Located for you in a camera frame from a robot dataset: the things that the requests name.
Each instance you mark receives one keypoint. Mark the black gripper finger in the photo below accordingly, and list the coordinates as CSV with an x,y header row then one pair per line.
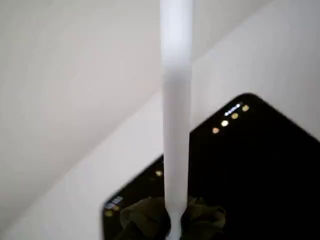
x,y
202,216
147,217

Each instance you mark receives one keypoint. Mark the white stylus pen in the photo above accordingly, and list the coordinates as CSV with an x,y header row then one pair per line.
x,y
176,100

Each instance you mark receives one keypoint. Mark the black induction cooktop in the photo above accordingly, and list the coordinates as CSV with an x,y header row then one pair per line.
x,y
250,175

